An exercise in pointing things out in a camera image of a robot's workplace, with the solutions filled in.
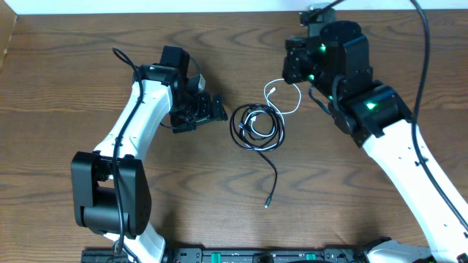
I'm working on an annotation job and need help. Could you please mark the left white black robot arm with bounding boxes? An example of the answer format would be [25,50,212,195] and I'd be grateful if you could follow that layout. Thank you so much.
[71,46,227,262]

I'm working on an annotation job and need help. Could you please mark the black usb cable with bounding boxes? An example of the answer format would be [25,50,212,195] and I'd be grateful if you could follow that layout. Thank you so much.
[229,103,286,209]

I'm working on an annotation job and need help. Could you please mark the white usb cable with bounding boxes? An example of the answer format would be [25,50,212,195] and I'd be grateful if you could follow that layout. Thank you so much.
[242,77,303,140]

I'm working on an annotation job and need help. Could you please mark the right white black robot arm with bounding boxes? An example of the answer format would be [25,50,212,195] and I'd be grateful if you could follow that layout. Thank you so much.
[282,21,467,262]

